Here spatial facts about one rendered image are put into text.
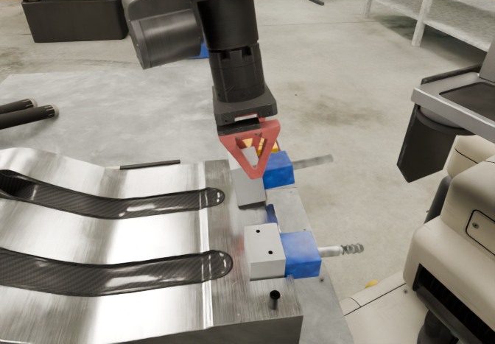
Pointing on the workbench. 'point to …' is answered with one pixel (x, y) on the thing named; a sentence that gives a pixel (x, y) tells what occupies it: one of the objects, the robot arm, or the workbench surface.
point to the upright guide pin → (274, 300)
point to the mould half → (183, 172)
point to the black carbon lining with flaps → (72, 198)
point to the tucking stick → (146, 164)
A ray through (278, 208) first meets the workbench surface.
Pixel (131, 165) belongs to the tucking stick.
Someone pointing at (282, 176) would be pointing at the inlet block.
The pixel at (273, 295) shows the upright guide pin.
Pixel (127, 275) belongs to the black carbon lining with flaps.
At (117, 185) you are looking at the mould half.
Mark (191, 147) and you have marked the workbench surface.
